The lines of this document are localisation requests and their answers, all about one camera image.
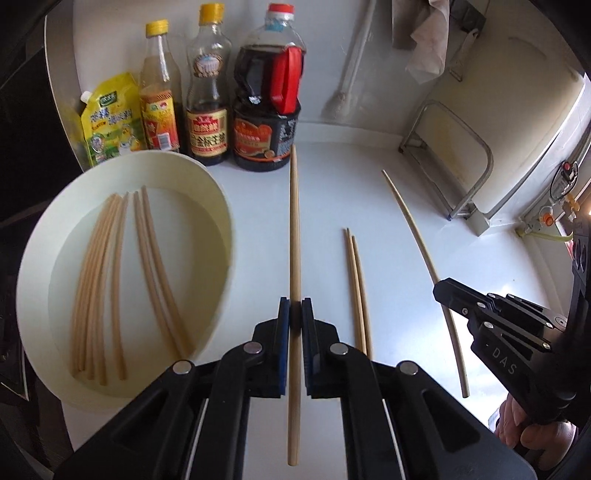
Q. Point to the metal rack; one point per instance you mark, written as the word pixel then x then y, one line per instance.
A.
pixel 461 212

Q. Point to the person's right hand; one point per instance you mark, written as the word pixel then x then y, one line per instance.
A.
pixel 512 415

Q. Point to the bunch of wooden chopsticks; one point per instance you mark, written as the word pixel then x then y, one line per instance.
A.
pixel 90 277

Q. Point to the glass soy sauce bottle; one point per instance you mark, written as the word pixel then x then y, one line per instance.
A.
pixel 207 134

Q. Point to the gas valve with orange knob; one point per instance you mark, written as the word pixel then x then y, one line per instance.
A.
pixel 547 217

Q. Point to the long wooden chopstick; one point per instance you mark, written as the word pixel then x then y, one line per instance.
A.
pixel 294 230

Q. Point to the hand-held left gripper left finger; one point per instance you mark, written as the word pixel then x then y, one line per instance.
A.
pixel 284 350

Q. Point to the yellow cap vinegar bottle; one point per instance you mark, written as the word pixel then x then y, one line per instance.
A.
pixel 159 115

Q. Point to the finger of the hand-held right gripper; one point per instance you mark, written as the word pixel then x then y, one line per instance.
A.
pixel 508 364
pixel 466 300

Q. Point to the large dark soy sauce jug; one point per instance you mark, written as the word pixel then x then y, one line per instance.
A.
pixel 258 138

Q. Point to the hanging beige cloth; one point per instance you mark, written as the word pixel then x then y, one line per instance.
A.
pixel 425 46

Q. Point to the yellow seasoning pouch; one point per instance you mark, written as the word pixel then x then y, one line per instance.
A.
pixel 113 124

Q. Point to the thin wooden chopstick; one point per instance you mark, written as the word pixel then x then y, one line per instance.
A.
pixel 415 230

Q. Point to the white cutting board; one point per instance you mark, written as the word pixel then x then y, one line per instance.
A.
pixel 521 138

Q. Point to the white plastic bowl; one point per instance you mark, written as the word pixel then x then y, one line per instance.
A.
pixel 205 203

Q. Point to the bundle of wooden chopsticks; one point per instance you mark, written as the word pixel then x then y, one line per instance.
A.
pixel 353 286

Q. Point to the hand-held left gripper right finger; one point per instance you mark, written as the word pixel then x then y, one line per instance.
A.
pixel 308 350

